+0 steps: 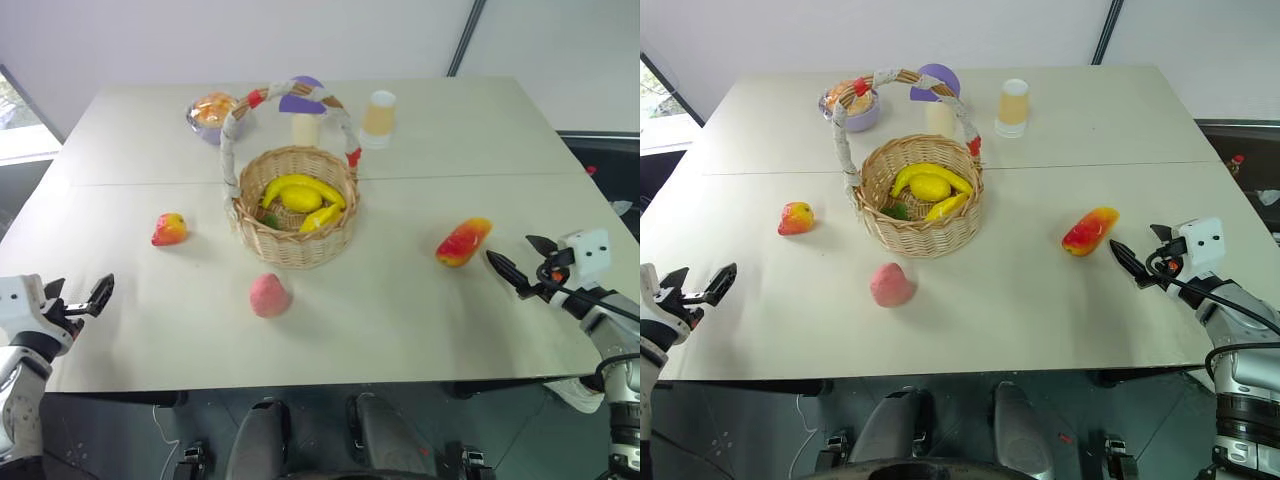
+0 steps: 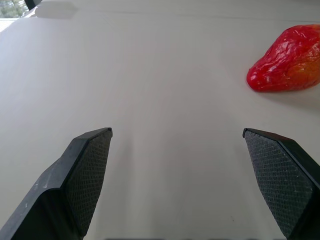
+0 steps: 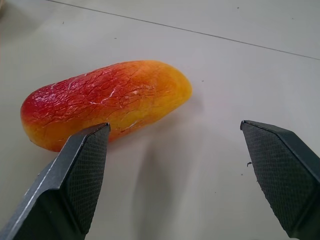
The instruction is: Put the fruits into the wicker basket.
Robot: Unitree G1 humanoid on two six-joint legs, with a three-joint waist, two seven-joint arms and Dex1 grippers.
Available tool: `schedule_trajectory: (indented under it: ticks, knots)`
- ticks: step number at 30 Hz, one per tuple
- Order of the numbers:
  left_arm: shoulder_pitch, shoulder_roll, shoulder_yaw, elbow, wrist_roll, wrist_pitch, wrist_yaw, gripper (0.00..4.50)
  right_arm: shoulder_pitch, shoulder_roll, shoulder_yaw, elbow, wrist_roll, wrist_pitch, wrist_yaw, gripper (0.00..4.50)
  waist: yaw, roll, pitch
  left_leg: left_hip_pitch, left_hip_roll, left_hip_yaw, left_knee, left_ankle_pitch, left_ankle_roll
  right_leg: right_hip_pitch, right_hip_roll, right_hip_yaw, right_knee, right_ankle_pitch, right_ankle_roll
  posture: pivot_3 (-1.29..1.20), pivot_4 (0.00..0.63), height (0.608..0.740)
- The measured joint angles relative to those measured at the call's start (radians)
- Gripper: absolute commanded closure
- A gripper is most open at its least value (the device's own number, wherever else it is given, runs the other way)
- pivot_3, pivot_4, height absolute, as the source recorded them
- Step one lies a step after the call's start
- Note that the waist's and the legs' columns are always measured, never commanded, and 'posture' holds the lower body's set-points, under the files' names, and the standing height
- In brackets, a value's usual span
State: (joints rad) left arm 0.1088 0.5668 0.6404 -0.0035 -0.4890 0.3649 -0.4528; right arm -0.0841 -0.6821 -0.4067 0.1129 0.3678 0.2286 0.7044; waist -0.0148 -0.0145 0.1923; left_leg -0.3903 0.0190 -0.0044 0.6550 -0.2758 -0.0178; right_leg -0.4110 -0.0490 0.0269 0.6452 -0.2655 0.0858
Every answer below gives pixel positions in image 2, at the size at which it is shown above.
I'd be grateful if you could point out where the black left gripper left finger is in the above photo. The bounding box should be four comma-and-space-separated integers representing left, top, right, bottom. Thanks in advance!
0, 127, 113, 240

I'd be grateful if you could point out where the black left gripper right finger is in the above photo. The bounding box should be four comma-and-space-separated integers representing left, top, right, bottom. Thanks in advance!
242, 127, 320, 240

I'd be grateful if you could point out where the red plastic strawberry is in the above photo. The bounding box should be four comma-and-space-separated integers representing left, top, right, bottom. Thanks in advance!
246, 23, 320, 93

